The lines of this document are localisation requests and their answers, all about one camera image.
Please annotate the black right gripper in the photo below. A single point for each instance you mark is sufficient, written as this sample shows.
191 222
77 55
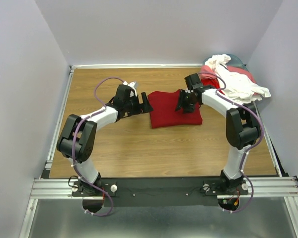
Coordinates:
186 109

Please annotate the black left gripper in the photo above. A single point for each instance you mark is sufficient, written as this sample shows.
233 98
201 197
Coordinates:
145 107

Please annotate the dark red t shirt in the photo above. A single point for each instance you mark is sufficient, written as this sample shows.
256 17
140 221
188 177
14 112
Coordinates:
164 113

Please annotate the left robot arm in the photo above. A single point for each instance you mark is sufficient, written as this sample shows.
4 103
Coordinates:
77 138

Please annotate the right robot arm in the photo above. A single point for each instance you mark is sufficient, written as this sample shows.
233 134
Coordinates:
243 130

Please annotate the pink t shirt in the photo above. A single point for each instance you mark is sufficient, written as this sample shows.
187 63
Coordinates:
207 69

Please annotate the white t shirt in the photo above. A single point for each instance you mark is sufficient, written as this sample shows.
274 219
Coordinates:
239 87

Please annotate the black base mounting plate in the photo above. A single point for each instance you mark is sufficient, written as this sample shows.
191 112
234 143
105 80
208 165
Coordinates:
125 200

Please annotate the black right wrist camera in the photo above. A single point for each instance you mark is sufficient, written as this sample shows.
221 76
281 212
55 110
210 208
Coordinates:
193 82

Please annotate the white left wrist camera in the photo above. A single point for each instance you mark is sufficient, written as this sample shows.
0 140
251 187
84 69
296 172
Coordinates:
133 85

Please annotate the aluminium frame extrusion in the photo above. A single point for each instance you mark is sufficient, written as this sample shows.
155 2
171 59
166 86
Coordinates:
186 186

